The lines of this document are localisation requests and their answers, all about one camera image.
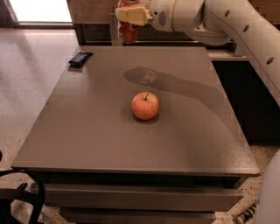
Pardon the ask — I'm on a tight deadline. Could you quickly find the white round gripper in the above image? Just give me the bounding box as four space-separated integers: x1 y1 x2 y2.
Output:
115 0 176 32

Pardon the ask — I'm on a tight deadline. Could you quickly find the red coke can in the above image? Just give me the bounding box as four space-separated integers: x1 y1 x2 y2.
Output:
117 0 139 44

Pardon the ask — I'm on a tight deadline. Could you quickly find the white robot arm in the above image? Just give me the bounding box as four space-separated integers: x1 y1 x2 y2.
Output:
115 0 280 105

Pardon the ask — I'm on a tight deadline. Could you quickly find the dark blue rxbar wrapper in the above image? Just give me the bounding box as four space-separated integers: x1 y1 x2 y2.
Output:
68 52 93 67

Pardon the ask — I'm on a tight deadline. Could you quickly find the red apple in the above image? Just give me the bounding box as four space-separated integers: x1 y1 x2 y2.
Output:
131 92 159 121

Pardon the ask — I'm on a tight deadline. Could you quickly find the bright window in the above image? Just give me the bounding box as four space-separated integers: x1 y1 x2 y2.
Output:
7 0 72 25

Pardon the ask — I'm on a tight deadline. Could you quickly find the grey table drawer front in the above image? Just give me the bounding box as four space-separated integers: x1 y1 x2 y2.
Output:
45 184 242 212

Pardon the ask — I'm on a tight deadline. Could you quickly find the black chair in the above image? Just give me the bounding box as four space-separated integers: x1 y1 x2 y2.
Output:
0 150 46 224

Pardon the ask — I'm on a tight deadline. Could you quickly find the striped cylindrical tool on floor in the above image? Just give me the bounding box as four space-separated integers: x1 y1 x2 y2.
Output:
234 204 256 224

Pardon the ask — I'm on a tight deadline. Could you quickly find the left metal bracket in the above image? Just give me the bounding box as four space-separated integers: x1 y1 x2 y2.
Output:
108 13 123 46

